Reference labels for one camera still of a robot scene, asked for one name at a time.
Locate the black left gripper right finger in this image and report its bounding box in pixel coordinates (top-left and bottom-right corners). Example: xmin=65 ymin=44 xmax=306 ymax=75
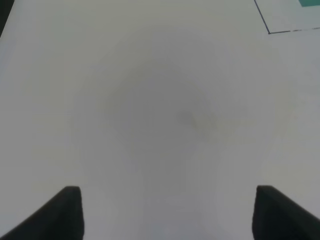
xmin=251 ymin=185 xmax=320 ymax=240

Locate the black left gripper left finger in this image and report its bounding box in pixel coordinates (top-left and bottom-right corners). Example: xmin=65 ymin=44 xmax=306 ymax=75
xmin=0 ymin=186 xmax=85 ymax=240

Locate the green template block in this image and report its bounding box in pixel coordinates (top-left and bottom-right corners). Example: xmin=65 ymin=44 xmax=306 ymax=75
xmin=299 ymin=0 xmax=320 ymax=8

